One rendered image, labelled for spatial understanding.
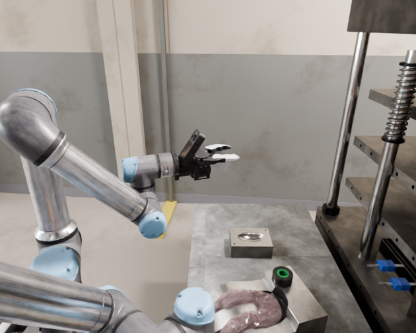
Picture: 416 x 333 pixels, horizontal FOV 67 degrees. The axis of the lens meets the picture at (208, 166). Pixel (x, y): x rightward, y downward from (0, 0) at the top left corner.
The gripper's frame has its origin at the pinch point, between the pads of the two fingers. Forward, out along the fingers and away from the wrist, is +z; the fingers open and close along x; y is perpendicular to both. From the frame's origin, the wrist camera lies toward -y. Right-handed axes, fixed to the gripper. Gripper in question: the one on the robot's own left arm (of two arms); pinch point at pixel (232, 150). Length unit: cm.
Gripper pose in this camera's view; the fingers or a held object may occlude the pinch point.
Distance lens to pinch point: 103.3
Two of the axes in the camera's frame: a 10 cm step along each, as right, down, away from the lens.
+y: -0.5, 8.5, 5.2
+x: 3.3, 5.1, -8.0
